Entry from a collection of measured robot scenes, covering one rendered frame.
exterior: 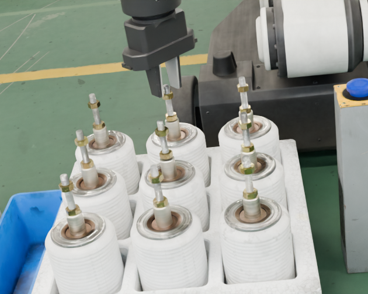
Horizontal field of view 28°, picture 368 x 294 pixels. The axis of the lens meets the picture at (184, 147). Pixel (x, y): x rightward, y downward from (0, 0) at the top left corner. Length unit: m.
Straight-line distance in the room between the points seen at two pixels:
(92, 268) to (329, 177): 0.65
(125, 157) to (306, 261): 0.35
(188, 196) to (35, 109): 1.00
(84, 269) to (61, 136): 0.86
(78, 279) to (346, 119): 0.44
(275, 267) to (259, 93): 0.53
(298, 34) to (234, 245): 0.44
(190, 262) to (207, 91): 0.54
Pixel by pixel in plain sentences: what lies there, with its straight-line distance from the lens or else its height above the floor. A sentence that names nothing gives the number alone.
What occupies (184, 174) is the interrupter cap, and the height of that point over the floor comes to 0.25.
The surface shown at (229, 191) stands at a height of 0.24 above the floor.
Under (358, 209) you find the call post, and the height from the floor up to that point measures 0.13.
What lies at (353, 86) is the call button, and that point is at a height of 0.33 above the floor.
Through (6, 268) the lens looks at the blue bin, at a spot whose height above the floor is 0.05.
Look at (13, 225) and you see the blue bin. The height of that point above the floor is 0.08.
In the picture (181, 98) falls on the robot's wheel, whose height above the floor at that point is 0.18.
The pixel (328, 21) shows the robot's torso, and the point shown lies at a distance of 1.25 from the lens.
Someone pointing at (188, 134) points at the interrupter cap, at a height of 0.25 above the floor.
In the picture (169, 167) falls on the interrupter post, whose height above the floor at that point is 0.27.
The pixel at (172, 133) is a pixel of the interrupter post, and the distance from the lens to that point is 1.16.
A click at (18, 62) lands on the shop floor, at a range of 2.33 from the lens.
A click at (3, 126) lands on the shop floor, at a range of 1.93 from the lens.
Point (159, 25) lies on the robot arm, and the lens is 1.07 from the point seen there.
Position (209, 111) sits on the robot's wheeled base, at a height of 0.16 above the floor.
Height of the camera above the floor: 0.81
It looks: 30 degrees down
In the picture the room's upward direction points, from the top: 10 degrees counter-clockwise
